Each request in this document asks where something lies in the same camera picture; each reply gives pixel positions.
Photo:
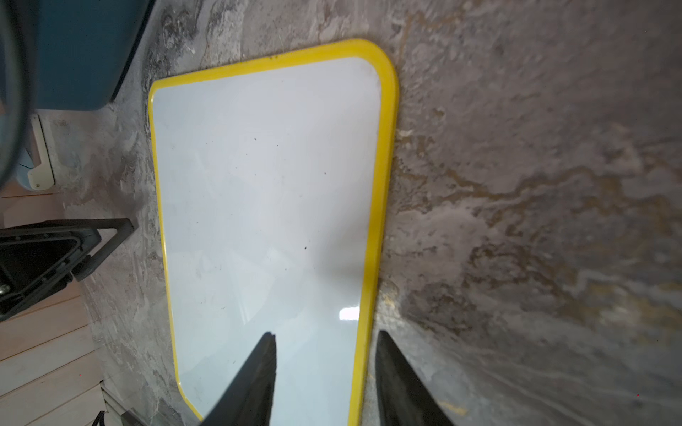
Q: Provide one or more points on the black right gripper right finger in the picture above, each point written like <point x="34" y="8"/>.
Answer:
<point x="402" y="397"/>

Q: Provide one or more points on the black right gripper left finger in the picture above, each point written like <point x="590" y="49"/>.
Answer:
<point x="249" y="398"/>

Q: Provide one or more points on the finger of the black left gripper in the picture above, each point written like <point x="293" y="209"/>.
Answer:
<point x="41" y="259"/>

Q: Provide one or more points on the yellow-framed whiteboard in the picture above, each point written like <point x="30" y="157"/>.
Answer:
<point x="272" y="180"/>

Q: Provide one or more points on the teal plastic storage box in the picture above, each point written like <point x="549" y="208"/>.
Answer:
<point x="82" y="49"/>

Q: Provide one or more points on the light blue stapler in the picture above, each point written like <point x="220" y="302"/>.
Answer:
<point x="34" y="171"/>

